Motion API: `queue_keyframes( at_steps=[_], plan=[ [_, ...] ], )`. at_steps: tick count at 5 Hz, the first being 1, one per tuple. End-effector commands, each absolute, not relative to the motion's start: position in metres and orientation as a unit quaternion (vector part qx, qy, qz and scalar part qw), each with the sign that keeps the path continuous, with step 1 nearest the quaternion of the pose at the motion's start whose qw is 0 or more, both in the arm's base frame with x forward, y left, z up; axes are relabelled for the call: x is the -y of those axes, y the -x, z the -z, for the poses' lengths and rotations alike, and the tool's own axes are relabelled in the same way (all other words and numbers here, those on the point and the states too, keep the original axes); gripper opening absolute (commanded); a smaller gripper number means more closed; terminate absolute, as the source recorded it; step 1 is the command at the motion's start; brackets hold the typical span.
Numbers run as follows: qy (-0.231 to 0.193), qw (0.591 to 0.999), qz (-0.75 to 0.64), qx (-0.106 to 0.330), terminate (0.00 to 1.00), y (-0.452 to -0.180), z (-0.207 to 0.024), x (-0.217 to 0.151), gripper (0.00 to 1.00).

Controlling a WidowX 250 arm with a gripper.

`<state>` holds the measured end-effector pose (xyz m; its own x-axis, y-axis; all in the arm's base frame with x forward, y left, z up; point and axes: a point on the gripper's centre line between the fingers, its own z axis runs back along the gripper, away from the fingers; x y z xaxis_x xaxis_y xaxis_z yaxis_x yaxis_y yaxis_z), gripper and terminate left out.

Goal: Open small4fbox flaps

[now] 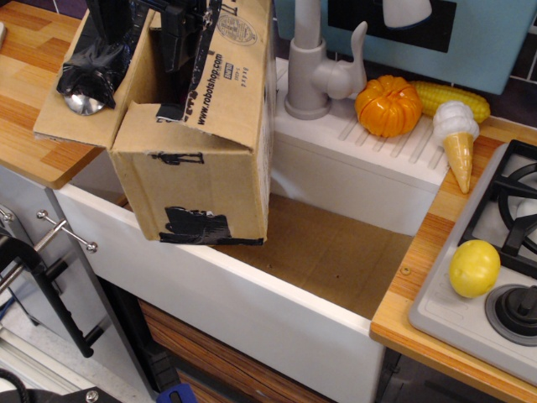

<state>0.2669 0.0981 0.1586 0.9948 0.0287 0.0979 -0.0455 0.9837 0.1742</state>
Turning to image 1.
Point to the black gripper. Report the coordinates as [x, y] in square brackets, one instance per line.
[178, 29]

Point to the brown cardboard box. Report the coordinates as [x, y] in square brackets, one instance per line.
[198, 174]

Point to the spoon taped on left flap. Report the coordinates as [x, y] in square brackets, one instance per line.
[103, 53]

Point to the grey toy faucet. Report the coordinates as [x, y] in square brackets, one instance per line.
[314, 80]

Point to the white toy sink basin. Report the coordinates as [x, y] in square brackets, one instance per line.
[344, 207]

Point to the orange toy pumpkin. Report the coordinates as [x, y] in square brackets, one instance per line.
[389, 106]

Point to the yellow toy corn cob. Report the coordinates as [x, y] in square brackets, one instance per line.
[432, 95]

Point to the black metal clamp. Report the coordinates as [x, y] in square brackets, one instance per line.
[18, 256]

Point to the toy ice cream cone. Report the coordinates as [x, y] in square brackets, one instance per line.
[455, 128]

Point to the light blue toy microwave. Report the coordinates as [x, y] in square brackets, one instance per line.
[469, 43]

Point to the black stove burner grate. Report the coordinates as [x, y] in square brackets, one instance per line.
[505, 214]

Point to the yellow toy lemon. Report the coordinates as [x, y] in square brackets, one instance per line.
[474, 268]

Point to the grey toy stove top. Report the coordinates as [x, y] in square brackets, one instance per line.
[461, 322]

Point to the black stove knob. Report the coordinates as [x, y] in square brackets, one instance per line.
[511, 311]

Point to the blue clamp handle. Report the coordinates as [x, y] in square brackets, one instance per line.
[180, 393]

